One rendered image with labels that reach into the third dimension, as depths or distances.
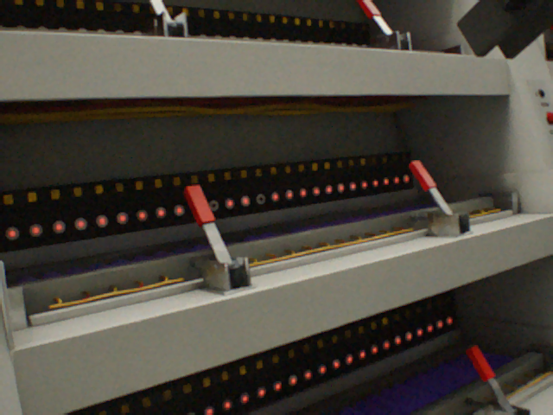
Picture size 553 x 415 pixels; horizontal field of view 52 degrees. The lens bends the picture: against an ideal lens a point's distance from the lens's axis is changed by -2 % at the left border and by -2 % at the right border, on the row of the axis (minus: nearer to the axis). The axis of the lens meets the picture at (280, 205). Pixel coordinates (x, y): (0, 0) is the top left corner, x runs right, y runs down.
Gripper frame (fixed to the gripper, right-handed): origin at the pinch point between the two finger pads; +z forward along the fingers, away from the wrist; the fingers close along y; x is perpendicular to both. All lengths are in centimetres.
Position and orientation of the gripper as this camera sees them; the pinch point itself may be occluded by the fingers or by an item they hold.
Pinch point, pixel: (521, 8)
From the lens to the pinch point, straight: 42.2
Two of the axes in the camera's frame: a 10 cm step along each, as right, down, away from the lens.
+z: -4.7, 4.7, 7.4
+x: -3.7, -8.7, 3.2
